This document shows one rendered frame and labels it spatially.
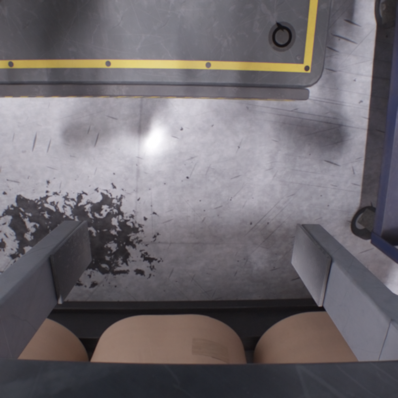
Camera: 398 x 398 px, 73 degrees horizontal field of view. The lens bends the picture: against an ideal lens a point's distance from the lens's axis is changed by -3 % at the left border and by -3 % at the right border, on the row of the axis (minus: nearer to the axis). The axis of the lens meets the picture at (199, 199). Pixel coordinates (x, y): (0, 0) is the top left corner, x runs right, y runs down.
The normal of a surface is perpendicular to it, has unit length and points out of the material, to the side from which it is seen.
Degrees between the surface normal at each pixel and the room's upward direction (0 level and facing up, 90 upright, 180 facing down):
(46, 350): 90
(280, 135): 0
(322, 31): 0
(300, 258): 90
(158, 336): 90
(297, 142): 0
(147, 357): 90
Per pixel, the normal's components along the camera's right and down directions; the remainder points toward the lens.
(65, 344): 0.80, -0.58
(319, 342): -0.15, -0.94
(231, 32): 0.01, 0.30
